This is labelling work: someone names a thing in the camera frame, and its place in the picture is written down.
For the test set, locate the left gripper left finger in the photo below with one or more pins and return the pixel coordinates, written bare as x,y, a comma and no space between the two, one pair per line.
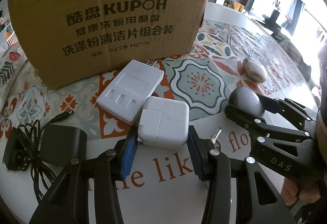
66,201

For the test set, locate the person right hand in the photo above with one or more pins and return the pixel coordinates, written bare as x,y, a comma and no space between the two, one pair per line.
307,191

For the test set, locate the silver oval case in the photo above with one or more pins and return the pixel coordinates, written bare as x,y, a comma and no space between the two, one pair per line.
255,70

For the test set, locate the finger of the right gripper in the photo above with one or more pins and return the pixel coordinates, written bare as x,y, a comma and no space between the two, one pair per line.
259,128
291,110

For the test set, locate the dark grey round case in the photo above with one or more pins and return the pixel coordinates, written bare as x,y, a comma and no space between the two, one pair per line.
247,100

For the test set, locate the black car key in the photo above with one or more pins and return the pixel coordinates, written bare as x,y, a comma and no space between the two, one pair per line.
214,138

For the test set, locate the black power adapter with cable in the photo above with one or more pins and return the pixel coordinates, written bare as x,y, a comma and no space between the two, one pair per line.
35,147

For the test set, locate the white rectangular charger box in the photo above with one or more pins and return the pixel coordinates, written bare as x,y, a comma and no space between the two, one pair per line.
125,95

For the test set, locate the white square power adapter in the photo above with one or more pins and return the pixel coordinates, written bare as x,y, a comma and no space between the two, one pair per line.
164,123

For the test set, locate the brown cardboard box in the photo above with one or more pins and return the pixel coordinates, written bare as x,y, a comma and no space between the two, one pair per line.
69,40

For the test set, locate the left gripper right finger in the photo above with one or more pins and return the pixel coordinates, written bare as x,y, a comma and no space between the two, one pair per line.
231,180

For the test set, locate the patterned table runner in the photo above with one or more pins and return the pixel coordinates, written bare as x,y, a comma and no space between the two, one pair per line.
203,79

